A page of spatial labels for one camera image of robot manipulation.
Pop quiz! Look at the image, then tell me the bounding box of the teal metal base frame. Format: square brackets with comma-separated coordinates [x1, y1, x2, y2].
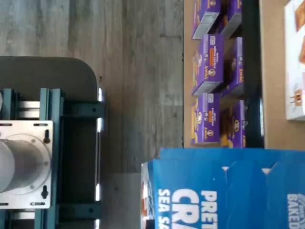
[0, 87, 106, 229]

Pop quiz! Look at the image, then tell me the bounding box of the blue white pretzel crackers box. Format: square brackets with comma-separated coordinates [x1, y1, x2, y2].
[140, 147, 305, 229]

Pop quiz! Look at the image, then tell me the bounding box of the purple Annie's snack box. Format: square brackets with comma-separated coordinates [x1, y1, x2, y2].
[220, 0, 243, 39]
[221, 36, 244, 98]
[189, 92, 221, 146]
[221, 99, 246, 149]
[191, 33, 225, 96]
[191, 0, 222, 41]

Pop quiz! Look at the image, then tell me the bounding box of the dark grey base platform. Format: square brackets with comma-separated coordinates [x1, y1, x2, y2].
[0, 56, 99, 104]

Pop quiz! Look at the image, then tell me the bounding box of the aluminium robot mounting plate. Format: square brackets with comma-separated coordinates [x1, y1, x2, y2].
[0, 120, 55, 210]

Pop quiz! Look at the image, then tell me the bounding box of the orange white pretzel crackers box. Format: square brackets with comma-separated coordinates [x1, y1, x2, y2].
[284, 0, 305, 122]

